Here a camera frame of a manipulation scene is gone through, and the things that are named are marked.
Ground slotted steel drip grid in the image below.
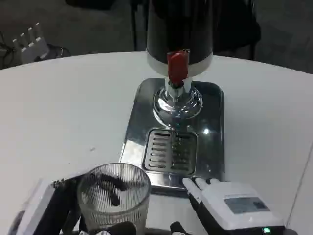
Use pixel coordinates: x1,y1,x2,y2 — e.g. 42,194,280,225
143,128,198,176

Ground steel drip tray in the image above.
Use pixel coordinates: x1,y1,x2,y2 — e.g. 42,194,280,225
119,77,225,194

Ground black drink dispenser chrome base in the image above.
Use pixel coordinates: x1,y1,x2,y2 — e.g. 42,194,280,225
146,0,213,129

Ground red tap handle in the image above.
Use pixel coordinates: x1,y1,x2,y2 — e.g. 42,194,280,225
167,49,190,85

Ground clear ribbed glass cup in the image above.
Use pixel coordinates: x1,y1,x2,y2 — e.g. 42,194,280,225
77,163,152,232

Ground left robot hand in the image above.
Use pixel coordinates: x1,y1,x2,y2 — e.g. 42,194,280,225
7,171,137,235

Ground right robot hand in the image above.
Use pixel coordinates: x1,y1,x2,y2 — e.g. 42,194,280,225
170,177,298,235

